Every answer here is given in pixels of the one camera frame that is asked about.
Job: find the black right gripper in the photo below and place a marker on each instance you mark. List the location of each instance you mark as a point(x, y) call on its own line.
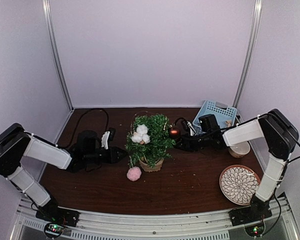
point(186, 145)

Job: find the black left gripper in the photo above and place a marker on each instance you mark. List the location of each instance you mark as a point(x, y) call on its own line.
point(113, 157)

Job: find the brown shiny ball ornament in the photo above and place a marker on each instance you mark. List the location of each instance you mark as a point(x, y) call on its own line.
point(174, 132)

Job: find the pink pompom ornament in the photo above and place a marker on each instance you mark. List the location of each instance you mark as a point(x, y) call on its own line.
point(134, 173)

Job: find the white cotton boll ornament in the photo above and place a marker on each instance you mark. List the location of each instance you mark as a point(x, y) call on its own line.
point(140, 135)

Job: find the small green christmas tree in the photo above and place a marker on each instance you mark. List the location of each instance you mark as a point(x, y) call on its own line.
point(160, 141)

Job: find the burlap tree pot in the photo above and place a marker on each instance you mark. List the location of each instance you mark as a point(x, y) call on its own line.
point(151, 167)

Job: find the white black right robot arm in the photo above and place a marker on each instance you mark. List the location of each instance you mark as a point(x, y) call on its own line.
point(272, 136)

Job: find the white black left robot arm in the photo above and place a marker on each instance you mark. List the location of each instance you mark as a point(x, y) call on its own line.
point(17, 144)

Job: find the light blue plastic basket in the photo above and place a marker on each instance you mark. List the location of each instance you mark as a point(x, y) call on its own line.
point(222, 113)

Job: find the white ceramic bowl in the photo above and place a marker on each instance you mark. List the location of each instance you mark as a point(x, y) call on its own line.
point(239, 150)

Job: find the floral patterned plate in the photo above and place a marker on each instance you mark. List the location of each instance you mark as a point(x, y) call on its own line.
point(239, 183)

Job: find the left circuit board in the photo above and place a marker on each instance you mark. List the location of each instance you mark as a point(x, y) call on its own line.
point(53, 230)

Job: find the circuit board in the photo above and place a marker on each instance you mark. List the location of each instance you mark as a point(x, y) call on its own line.
point(53, 230)
point(255, 230)

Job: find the right circuit board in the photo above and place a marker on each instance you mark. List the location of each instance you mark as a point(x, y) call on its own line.
point(255, 230)

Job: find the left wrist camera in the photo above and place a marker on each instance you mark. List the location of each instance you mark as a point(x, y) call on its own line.
point(107, 137)

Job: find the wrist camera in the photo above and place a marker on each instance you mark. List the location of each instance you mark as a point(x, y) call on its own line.
point(107, 137)
point(188, 127)

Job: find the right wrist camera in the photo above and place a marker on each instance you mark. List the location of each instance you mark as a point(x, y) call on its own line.
point(188, 127)

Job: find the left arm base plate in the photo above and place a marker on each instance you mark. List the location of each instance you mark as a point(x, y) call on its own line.
point(60, 216)

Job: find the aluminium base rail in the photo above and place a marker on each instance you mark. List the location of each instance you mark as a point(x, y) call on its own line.
point(214, 225)

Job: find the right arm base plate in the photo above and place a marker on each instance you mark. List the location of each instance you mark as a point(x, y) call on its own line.
point(246, 215)

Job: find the right aluminium corner post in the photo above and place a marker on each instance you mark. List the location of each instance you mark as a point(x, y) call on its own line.
point(253, 35)

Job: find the aluminium corner post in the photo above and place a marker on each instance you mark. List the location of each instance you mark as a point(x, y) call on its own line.
point(55, 53)
point(253, 35)

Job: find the left aluminium corner post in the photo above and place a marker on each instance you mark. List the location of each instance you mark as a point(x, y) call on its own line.
point(55, 53)

